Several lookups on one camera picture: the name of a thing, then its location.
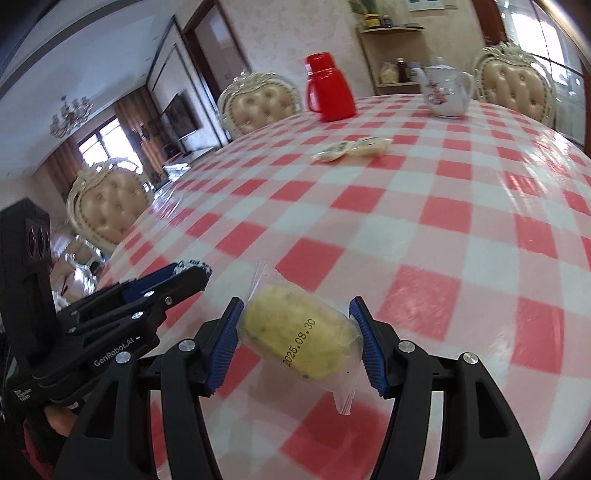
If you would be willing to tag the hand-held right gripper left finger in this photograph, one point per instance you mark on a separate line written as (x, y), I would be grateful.
(221, 350)

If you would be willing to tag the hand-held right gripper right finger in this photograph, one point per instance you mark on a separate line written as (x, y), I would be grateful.
(371, 355)

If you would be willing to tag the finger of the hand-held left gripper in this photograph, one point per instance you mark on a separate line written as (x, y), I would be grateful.
(152, 279)
(184, 284)

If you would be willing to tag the yellow cake clear packet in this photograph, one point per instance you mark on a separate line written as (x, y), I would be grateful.
(295, 337)

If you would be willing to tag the person's left hand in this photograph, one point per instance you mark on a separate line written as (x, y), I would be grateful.
(62, 420)

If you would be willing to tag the beige tufted chair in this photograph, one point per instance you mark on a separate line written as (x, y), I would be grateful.
(261, 106)
(108, 212)
(517, 83)

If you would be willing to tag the pink checked tablecloth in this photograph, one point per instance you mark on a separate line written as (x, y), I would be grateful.
(369, 230)

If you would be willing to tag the brown curtain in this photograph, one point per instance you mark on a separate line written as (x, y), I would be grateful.
(138, 134)

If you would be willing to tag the black television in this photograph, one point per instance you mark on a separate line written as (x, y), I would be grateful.
(182, 117)

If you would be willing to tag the chandelier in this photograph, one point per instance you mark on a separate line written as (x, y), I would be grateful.
(69, 117)

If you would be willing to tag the red thermos jug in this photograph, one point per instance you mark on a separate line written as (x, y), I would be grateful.
(328, 87)

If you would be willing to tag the white floral teapot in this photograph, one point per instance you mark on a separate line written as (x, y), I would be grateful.
(445, 90)

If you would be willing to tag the clear bag of food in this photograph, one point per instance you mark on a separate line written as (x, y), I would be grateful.
(388, 74)

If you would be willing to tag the brown bottle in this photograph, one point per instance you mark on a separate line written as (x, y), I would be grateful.
(402, 70)

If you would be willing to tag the yellow lid jar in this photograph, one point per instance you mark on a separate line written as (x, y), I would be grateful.
(371, 21)

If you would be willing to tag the wooden wall shelf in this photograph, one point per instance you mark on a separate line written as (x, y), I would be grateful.
(369, 50)

